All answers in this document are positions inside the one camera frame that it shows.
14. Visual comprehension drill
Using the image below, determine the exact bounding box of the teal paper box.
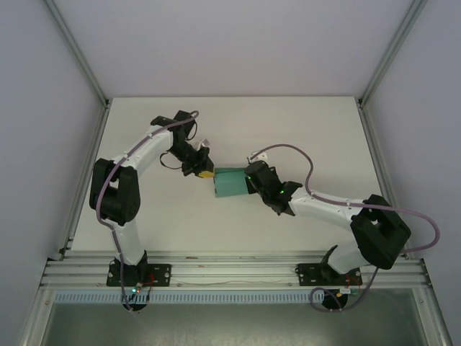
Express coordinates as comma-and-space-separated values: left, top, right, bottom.
212, 166, 254, 200

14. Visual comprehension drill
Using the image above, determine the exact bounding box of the grey metal sheet panel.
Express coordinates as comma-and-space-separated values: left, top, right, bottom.
20, 301, 454, 346

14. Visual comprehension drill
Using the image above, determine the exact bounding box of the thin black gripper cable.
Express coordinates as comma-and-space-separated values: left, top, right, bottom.
158, 151, 185, 171

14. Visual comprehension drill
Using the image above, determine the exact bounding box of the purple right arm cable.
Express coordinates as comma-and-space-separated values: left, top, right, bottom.
249, 143, 442, 313

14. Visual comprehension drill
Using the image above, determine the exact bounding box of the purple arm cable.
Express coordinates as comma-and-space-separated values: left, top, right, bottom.
94, 110, 200, 313
249, 143, 442, 313

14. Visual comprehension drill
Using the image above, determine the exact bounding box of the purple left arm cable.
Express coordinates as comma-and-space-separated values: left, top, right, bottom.
94, 110, 200, 313

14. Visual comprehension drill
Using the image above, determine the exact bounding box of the aluminium mounting rail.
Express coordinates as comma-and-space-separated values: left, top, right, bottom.
38, 251, 432, 290

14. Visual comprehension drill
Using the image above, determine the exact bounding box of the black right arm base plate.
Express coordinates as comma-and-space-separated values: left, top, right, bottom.
296, 262, 362, 288

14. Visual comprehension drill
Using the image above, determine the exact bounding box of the aluminium table side rail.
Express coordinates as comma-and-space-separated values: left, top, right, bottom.
56, 100, 111, 261
355, 99, 411, 259

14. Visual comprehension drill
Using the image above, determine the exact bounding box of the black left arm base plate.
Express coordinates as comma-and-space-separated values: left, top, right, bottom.
106, 263, 172, 288

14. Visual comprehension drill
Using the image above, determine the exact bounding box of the slotted grey cable duct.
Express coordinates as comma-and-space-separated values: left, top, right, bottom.
53, 290, 326, 304

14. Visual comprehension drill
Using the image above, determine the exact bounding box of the aluminium frame post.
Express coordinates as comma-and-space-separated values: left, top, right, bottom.
44, 0, 110, 106
357, 0, 429, 106

